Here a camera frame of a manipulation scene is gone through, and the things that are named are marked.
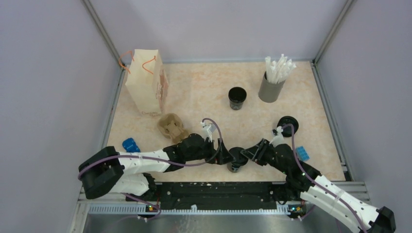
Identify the black cup lid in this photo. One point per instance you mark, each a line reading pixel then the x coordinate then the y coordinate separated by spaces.
pixel 237 155

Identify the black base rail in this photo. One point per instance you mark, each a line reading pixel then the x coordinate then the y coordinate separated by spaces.
pixel 221 195

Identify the single black coffee cup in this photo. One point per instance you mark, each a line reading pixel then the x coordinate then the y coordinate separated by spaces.
pixel 235 167

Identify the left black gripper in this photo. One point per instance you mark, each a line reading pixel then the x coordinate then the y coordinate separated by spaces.
pixel 222 157

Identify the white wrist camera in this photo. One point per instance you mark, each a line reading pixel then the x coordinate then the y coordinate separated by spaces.
pixel 207 130
pixel 278 137

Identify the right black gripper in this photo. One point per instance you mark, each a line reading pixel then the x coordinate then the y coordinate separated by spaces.
pixel 256 153

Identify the beige paper takeout bag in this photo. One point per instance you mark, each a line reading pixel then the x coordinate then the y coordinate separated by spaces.
pixel 146 80

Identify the bundle of white straws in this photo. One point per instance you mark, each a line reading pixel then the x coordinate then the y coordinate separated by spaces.
pixel 278 71

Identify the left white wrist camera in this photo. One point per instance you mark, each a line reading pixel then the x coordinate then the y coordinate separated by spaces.
pixel 207 130

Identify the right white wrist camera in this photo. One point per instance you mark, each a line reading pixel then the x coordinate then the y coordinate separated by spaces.
pixel 278 137

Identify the blue toy block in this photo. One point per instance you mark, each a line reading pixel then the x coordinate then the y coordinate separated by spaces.
pixel 130 145
pixel 302 154

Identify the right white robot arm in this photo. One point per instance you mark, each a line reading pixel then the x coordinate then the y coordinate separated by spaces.
pixel 357 215

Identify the blue toy block right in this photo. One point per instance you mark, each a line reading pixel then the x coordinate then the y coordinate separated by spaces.
pixel 302 154

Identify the brown pulp cup carrier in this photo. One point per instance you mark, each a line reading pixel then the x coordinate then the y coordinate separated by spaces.
pixel 171 127

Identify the stack of black cups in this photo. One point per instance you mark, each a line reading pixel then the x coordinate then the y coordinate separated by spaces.
pixel 237 96

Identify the blue toy block left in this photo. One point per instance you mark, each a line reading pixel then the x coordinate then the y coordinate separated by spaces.
pixel 130 145

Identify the stack of black lids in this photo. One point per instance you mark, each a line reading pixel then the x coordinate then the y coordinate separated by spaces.
pixel 289 125

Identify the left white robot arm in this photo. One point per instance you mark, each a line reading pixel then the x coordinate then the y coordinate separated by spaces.
pixel 109 171

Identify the grey cylindrical straw holder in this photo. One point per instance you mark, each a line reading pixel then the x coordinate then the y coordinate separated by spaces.
pixel 269 92

